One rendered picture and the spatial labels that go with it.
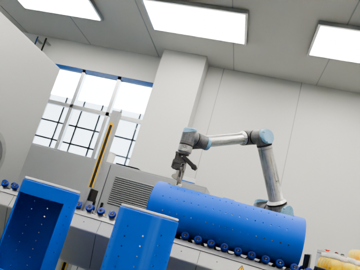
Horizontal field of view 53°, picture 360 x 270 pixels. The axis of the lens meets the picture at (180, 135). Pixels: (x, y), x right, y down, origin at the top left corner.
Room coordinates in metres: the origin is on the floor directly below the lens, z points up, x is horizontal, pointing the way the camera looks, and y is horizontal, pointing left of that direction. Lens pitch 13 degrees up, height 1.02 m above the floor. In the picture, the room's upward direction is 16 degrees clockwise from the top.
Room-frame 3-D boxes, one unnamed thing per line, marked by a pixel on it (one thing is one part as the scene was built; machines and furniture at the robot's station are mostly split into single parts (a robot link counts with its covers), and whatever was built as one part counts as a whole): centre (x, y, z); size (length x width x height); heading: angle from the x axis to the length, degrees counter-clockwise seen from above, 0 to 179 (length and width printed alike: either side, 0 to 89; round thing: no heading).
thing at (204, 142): (2.33, -0.15, 1.57); 0.12 x 0.12 x 0.09; 31
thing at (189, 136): (2.26, -0.06, 1.56); 0.10 x 0.09 x 0.12; 121
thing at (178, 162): (2.27, -0.05, 1.39); 0.09 x 0.08 x 0.12; 77
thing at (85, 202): (2.33, 0.44, 1.00); 0.10 x 0.04 x 0.15; 167
